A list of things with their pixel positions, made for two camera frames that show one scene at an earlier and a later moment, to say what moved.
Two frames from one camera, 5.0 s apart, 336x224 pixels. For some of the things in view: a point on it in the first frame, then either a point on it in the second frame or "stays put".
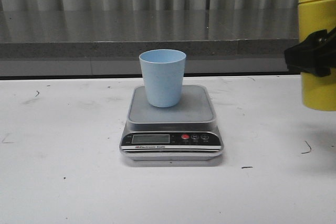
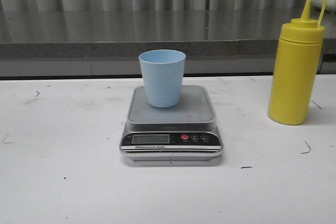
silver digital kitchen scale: [187, 131] stays put
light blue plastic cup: [163, 70] stays put
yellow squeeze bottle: [317, 12] → [296, 67]
